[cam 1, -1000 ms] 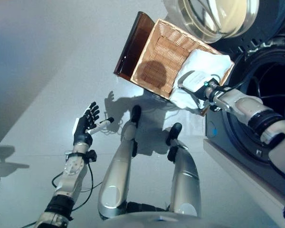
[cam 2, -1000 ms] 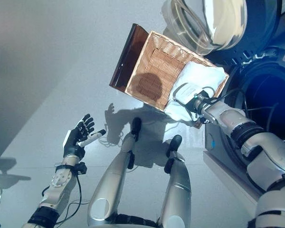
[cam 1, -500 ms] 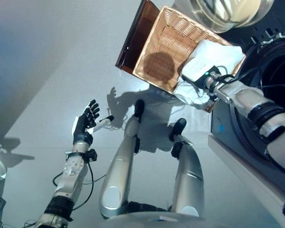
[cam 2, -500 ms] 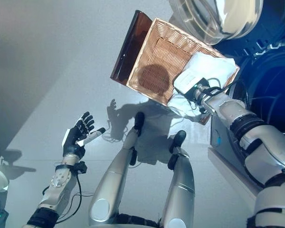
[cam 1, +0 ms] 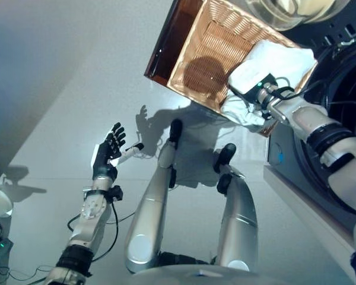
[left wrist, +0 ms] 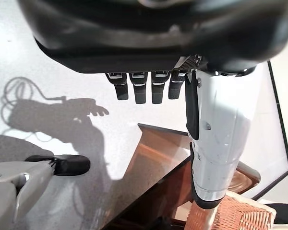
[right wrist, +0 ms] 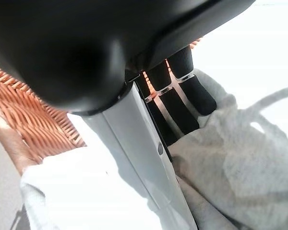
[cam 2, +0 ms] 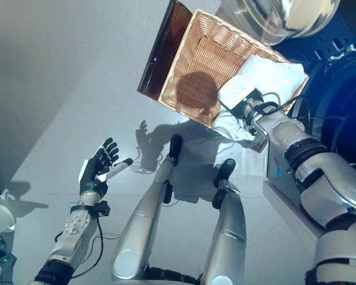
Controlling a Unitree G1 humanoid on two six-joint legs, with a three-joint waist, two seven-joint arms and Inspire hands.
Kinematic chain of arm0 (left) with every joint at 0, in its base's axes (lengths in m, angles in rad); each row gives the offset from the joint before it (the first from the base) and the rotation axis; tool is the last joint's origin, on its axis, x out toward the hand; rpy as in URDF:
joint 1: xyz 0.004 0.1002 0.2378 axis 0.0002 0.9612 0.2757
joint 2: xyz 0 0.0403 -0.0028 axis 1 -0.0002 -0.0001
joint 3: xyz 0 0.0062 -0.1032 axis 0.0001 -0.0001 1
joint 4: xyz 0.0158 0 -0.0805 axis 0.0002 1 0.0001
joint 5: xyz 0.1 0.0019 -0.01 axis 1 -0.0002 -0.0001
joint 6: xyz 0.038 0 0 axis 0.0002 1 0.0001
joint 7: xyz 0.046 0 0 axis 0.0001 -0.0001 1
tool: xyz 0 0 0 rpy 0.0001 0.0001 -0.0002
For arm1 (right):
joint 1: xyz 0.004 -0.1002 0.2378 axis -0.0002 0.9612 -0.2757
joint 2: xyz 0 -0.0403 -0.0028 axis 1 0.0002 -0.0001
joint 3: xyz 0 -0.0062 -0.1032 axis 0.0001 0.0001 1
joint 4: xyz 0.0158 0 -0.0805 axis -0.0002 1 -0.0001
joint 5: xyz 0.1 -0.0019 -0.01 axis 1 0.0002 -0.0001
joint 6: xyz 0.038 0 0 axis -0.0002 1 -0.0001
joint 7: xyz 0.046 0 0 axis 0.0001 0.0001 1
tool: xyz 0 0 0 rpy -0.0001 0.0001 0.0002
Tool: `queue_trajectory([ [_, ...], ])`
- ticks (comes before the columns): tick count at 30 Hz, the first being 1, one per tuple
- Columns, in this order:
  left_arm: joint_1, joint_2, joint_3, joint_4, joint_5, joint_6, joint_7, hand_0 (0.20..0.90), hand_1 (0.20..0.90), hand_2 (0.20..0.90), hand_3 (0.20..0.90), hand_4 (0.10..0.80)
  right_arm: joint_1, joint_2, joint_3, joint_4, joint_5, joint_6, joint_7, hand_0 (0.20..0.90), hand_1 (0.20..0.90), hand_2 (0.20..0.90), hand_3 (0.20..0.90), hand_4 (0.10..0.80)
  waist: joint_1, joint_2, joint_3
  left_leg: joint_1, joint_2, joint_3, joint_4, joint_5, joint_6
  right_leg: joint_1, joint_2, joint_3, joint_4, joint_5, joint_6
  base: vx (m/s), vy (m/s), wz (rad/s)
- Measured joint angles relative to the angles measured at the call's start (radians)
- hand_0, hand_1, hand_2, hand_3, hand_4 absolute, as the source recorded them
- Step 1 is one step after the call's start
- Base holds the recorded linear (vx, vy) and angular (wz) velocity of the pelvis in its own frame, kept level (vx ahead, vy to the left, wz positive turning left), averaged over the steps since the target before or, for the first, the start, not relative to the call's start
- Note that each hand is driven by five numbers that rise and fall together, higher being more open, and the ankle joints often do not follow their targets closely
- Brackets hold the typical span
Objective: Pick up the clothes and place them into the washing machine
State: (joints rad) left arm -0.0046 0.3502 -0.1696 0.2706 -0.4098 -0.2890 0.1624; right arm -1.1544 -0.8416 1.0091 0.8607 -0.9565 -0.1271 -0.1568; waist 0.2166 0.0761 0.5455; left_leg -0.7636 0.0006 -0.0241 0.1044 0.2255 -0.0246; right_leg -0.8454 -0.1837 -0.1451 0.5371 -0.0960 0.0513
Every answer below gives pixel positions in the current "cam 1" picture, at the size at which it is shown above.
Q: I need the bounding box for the grey robot torso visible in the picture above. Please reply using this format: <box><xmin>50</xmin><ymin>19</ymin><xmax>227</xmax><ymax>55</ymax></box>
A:
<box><xmin>130</xmin><ymin>264</ymin><xmax>354</xmax><ymax>285</ymax></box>

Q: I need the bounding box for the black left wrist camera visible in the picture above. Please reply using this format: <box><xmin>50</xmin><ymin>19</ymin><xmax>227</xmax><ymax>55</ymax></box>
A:
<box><xmin>109</xmin><ymin>185</ymin><xmax>124</xmax><ymax>201</ymax></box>

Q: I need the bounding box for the grey electronics box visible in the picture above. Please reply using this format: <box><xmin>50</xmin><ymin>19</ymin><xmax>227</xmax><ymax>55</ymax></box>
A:
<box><xmin>0</xmin><ymin>234</ymin><xmax>14</xmax><ymax>262</ymax></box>

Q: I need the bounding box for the silver right robot leg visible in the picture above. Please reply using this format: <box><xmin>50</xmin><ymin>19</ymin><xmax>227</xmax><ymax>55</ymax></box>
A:
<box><xmin>212</xmin><ymin>143</ymin><xmax>258</xmax><ymax>273</ymax></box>

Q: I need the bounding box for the wicker laundry basket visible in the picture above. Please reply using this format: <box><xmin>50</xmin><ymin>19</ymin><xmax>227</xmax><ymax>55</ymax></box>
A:
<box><xmin>167</xmin><ymin>0</ymin><xmax>319</xmax><ymax>137</ymax></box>

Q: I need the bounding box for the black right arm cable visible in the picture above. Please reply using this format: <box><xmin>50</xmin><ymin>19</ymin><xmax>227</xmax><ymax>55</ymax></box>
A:
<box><xmin>268</xmin><ymin>76</ymin><xmax>296</xmax><ymax>99</ymax></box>

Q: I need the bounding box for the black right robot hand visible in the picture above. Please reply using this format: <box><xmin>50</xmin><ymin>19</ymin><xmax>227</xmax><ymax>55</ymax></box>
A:
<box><xmin>228</xmin><ymin>64</ymin><xmax>278</xmax><ymax>103</ymax></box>

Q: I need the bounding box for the white garment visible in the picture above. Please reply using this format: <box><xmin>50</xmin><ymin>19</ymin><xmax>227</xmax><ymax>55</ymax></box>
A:
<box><xmin>221</xmin><ymin>40</ymin><xmax>317</xmax><ymax>133</ymax></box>

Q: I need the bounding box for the grey front-load washing machine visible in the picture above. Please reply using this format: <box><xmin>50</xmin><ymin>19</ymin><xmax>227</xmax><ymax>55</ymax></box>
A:
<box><xmin>266</xmin><ymin>11</ymin><xmax>356</xmax><ymax>235</ymax></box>

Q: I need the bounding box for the silver robot leg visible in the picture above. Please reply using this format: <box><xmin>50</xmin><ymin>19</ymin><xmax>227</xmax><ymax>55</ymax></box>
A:
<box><xmin>123</xmin><ymin>118</ymin><xmax>183</xmax><ymax>274</ymax></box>
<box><xmin>212</xmin><ymin>143</ymin><xmax>258</xmax><ymax>273</ymax></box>

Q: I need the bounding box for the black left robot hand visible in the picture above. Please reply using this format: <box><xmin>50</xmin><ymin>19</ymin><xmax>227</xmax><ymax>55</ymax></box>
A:
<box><xmin>90</xmin><ymin>122</ymin><xmax>145</xmax><ymax>181</ymax></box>

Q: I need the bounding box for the silver left robot leg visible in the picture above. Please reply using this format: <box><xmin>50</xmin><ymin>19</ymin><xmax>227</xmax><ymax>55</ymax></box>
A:
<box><xmin>123</xmin><ymin>118</ymin><xmax>183</xmax><ymax>274</ymax></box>

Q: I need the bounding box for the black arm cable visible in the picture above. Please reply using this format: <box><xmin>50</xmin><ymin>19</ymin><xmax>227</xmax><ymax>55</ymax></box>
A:
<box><xmin>66</xmin><ymin>201</ymin><xmax>120</xmax><ymax>262</ymax></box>
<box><xmin>268</xmin><ymin>76</ymin><xmax>296</xmax><ymax>99</ymax></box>

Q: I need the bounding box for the brown acrylic stand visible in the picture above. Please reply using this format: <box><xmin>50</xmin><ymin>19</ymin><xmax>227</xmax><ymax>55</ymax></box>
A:
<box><xmin>144</xmin><ymin>0</ymin><xmax>205</xmax><ymax>81</ymax></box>

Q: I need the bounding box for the round glass washer door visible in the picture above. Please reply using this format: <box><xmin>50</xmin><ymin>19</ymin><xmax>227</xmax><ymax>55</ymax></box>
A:
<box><xmin>244</xmin><ymin>0</ymin><xmax>356</xmax><ymax>32</ymax></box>

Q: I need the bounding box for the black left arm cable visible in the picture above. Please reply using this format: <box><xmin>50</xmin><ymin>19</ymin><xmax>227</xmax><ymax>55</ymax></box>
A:
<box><xmin>66</xmin><ymin>201</ymin><xmax>120</xmax><ymax>262</ymax></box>

